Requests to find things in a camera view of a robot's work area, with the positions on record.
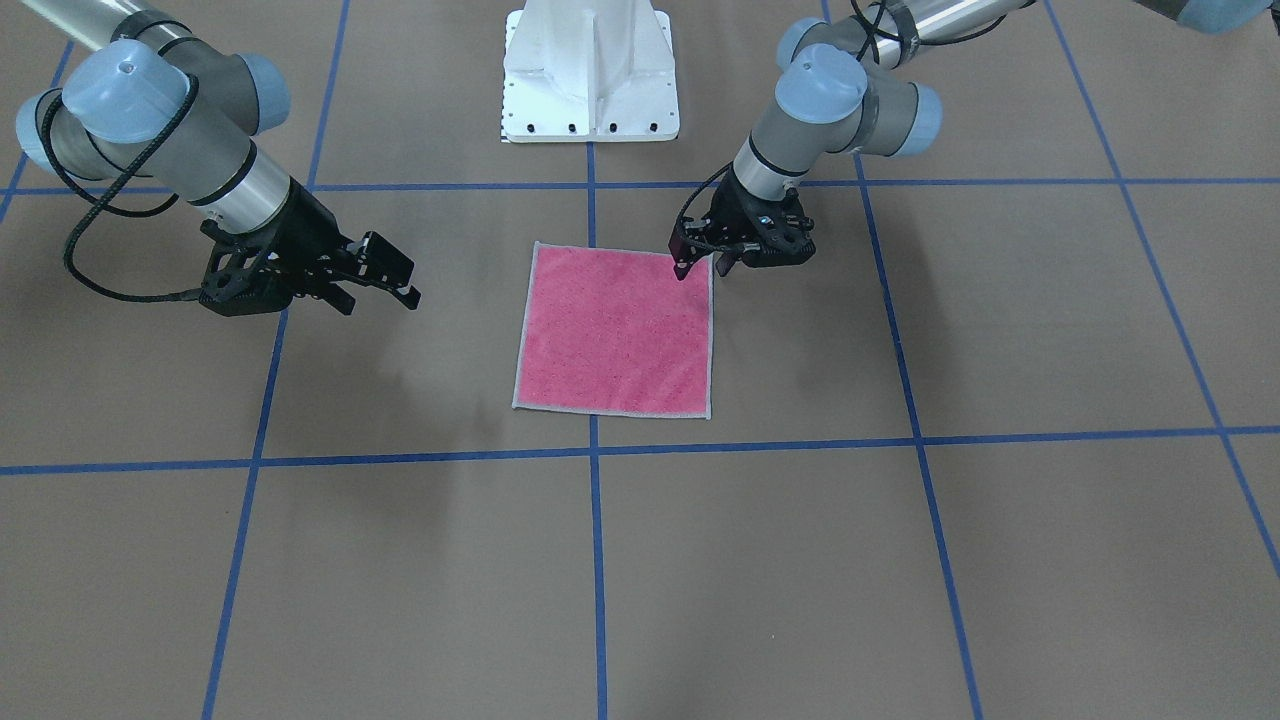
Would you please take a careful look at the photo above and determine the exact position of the pink and grey towel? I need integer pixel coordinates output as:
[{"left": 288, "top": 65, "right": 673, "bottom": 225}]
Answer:
[{"left": 512, "top": 242, "right": 714, "bottom": 420}]

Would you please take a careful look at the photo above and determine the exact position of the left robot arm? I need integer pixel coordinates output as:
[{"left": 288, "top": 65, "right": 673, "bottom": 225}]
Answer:
[{"left": 668, "top": 1, "right": 1025, "bottom": 281}]

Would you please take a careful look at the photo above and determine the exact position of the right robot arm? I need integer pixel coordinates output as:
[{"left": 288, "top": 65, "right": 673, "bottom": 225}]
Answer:
[{"left": 15, "top": 1, "right": 421, "bottom": 316}]

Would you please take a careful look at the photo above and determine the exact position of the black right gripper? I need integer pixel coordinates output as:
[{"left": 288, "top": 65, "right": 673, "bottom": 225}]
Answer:
[{"left": 198, "top": 181, "right": 422, "bottom": 318}]

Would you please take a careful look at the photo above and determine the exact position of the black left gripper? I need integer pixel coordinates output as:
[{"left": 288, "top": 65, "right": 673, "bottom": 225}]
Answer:
[{"left": 669, "top": 168, "right": 817, "bottom": 281}]

